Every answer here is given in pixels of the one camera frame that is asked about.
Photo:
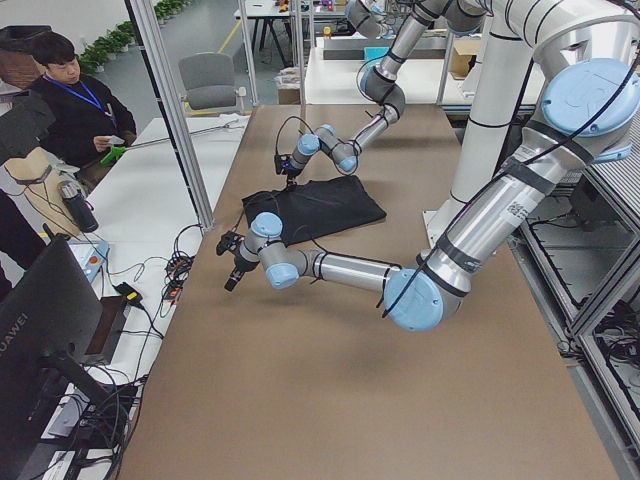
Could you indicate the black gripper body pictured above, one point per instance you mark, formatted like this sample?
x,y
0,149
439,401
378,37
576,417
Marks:
x,y
293,172
242,263

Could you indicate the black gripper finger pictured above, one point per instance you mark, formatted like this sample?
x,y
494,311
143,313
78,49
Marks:
x,y
234,278

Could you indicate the black t-shirt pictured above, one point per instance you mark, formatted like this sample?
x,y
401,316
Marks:
x,y
317,208

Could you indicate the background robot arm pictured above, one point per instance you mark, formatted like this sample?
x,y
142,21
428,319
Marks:
x,y
369,19

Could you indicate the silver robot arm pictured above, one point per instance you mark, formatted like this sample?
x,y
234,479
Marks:
x,y
378,84
557,92

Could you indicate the grey office chair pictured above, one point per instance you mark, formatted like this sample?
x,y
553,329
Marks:
x,y
209,82

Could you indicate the blue teach pendant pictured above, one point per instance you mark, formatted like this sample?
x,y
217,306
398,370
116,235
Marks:
x,y
90,255

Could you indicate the teal plastic bin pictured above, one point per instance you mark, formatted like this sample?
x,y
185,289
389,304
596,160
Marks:
x,y
372,54

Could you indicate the green-tipped grabber stick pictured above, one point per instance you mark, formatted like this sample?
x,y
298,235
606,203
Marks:
x,y
116,152

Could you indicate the black water bottle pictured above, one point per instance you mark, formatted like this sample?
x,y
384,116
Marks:
x,y
76,204

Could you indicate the seated person in black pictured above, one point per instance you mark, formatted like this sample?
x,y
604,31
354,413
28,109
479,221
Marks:
x,y
86,112

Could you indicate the black computer monitor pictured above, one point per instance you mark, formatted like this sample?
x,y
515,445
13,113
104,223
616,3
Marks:
x,y
47,323

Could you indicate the cardboard box with packaging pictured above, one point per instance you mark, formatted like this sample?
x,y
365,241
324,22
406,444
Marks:
x,y
463,57

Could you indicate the aluminium cage frame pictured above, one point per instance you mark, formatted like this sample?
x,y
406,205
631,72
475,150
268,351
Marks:
x,y
148,36

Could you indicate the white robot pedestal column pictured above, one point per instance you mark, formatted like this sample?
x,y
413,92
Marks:
x,y
502,80

